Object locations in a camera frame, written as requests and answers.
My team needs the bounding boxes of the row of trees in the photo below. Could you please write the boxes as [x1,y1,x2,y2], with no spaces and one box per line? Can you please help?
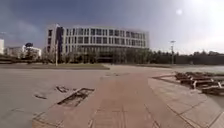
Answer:
[41,47,224,66]

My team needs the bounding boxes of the large curved grey building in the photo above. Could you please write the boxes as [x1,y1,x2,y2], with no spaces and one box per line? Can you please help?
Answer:
[45,23,150,64]

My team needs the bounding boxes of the thin pole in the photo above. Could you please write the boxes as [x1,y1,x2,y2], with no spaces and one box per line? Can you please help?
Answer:
[54,23,60,67]

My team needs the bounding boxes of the grey stone paved plaza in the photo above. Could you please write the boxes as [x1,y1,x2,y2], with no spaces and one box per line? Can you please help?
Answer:
[0,64,224,128]

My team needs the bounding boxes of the dry grass patch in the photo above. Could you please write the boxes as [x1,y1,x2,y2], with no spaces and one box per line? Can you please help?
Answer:
[0,62,111,71]

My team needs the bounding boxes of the floodlight pole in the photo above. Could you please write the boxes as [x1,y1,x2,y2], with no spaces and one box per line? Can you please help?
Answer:
[169,40,177,66]

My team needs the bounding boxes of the low pale building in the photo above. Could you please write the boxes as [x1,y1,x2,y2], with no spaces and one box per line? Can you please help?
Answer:
[4,42,43,61]

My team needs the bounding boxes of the pile of dark debris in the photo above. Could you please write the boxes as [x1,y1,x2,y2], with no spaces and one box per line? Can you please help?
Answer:
[173,70,224,97]

